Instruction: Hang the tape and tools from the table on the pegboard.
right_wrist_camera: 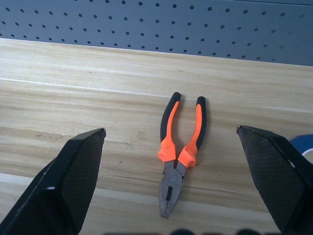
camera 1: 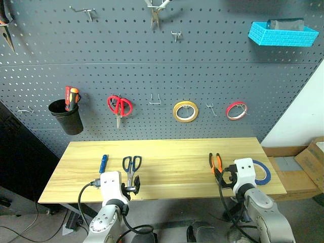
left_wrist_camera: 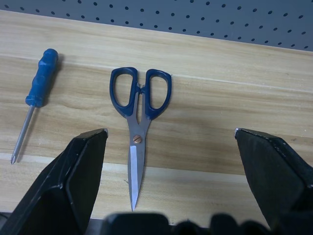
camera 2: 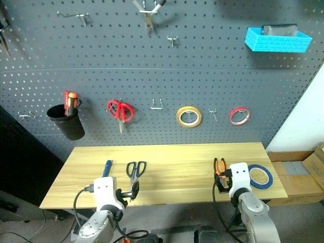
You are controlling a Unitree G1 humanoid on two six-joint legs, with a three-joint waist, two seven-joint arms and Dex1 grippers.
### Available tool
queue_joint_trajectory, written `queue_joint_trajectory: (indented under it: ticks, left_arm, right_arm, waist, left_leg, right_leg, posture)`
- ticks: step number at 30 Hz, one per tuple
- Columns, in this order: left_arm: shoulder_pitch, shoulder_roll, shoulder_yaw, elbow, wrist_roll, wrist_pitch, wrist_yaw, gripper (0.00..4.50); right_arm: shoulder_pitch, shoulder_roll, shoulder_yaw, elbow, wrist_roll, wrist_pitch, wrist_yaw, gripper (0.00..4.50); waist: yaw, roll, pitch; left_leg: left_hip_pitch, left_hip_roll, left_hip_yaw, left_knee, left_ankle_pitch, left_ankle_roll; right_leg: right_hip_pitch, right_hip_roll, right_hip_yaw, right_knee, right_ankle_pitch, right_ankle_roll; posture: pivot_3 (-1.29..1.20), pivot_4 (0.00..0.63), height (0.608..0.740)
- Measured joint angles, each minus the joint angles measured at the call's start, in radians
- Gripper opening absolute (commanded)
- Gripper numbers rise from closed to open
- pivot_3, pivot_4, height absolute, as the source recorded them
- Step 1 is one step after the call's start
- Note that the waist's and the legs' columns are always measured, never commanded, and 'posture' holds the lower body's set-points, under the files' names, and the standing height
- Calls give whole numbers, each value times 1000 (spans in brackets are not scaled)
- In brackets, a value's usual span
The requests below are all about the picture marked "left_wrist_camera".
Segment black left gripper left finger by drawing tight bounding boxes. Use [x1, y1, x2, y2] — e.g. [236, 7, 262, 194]
[0, 128, 109, 235]

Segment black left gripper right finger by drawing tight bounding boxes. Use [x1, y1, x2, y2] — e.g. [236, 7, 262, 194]
[234, 127, 313, 235]

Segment blue-handled steel scissors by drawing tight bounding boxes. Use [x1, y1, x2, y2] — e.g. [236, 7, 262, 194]
[109, 66, 173, 212]

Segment blue-handled Phillips screwdriver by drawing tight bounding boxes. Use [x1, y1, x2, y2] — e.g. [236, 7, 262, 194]
[10, 48, 59, 165]

